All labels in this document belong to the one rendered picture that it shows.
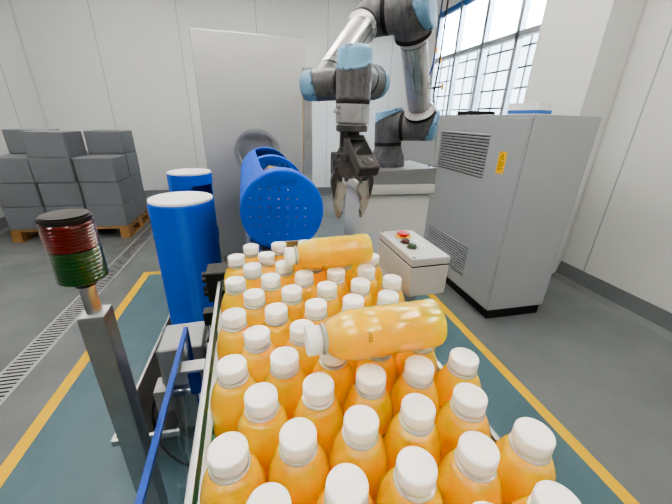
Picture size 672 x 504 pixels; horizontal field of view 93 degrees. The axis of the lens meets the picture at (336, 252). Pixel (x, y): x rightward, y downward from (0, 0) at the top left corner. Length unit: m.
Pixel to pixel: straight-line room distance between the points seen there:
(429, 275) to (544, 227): 1.93
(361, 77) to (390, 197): 0.71
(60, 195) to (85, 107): 2.28
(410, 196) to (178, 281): 1.13
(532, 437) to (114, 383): 0.62
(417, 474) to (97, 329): 0.50
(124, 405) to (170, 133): 5.77
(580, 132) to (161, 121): 5.62
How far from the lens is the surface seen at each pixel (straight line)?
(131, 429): 0.77
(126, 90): 6.44
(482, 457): 0.40
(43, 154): 4.67
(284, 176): 1.08
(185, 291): 1.68
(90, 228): 0.57
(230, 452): 0.38
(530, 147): 2.38
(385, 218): 1.38
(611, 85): 3.62
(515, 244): 2.55
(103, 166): 4.45
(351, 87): 0.74
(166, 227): 1.58
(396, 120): 1.41
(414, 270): 0.76
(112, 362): 0.67
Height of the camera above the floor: 1.39
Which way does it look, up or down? 23 degrees down
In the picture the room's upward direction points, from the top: 2 degrees clockwise
